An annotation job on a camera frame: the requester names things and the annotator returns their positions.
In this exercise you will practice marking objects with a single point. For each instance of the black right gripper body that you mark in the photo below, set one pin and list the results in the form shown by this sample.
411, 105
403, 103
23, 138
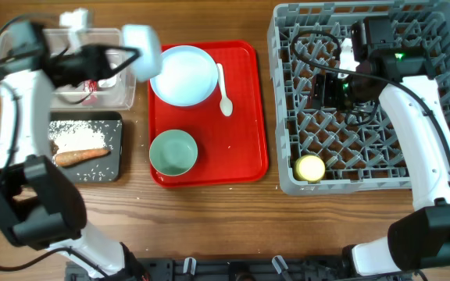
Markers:
333, 91

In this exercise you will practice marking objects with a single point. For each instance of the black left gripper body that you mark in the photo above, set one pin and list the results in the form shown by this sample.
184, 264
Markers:
75, 68

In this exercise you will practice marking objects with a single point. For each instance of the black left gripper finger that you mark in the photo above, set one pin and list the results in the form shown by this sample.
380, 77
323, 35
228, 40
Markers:
120, 48
108, 71

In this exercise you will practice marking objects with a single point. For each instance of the white wrapper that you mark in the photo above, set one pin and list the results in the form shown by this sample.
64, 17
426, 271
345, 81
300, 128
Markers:
107, 83

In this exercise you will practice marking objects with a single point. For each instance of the red snack wrapper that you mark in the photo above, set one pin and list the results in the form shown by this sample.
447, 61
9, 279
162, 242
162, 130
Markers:
90, 87

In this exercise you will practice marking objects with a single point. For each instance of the light blue rice bowl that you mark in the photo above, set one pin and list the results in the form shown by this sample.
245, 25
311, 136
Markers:
144, 38

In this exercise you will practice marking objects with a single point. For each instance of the white rice pile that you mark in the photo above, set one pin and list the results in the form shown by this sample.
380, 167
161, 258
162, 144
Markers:
73, 135

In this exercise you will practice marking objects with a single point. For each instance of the yellow plastic cup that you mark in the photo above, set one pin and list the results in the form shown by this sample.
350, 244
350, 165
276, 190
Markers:
310, 168

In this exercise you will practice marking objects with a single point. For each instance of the brown food scrap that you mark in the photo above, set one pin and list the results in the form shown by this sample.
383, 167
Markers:
54, 148

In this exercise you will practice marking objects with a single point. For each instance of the orange carrot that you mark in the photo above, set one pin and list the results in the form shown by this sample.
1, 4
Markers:
70, 158

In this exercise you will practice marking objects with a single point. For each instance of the mint green bowl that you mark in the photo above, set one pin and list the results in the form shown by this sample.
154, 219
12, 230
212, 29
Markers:
173, 152

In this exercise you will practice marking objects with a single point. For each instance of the white plastic spoon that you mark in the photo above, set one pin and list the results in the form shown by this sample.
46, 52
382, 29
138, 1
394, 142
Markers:
226, 105

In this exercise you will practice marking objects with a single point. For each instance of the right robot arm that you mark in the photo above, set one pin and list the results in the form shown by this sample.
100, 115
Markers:
401, 81

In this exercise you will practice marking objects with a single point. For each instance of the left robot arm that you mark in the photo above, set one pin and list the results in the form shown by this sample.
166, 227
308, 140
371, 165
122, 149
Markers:
40, 207

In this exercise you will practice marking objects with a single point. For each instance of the grey dishwasher rack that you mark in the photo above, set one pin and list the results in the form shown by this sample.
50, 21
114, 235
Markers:
357, 156

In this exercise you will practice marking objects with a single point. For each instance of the black waste tray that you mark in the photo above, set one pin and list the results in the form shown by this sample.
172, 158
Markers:
108, 115

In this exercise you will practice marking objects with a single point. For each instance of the clear plastic bin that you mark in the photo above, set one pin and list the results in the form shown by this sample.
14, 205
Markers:
30, 73

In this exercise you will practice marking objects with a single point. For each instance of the light blue plate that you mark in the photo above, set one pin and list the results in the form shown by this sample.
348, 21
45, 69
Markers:
189, 76

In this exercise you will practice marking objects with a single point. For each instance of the red plastic tray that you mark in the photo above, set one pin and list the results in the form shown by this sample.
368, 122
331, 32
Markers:
230, 149

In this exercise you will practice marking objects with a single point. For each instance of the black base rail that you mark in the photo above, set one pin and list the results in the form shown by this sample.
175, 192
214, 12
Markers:
324, 268

